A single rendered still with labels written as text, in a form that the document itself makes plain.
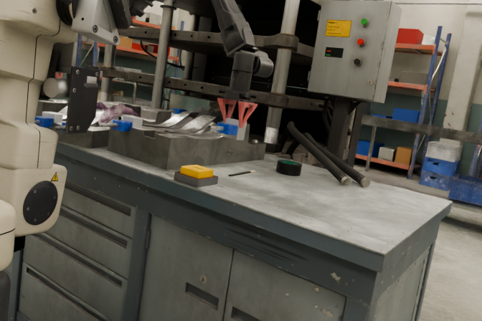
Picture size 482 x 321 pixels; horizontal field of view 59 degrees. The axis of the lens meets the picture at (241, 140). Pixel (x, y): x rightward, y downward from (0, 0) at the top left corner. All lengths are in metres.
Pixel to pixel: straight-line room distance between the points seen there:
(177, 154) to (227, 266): 0.34
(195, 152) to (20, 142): 0.48
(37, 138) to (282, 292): 0.64
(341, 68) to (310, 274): 1.09
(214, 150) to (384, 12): 0.91
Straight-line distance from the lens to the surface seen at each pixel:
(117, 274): 1.41
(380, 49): 1.82
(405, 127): 4.58
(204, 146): 1.30
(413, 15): 8.12
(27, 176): 1.05
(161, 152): 1.21
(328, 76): 1.89
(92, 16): 0.93
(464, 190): 4.72
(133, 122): 1.31
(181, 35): 2.31
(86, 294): 1.55
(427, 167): 6.79
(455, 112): 7.41
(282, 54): 1.85
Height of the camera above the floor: 1.06
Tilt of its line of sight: 7 degrees down
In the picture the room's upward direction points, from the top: 9 degrees clockwise
